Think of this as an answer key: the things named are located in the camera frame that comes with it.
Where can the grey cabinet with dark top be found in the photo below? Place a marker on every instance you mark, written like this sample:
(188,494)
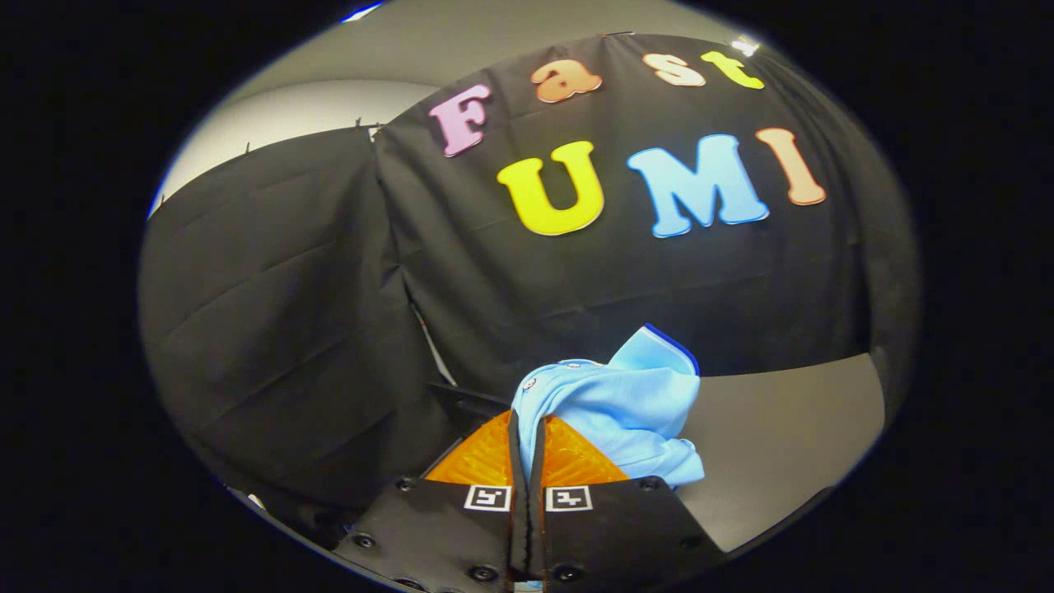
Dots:
(782,436)

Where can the small ceiling light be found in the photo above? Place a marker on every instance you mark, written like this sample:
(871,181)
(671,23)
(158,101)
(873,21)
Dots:
(746,46)

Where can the light blue shirt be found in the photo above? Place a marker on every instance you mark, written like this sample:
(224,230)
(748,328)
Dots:
(626,403)

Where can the black backdrop cloth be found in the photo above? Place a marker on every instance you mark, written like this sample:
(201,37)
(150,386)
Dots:
(329,288)

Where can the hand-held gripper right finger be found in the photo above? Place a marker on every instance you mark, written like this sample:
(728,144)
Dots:
(617,535)

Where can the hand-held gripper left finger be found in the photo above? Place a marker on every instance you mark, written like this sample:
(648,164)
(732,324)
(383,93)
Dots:
(461,535)

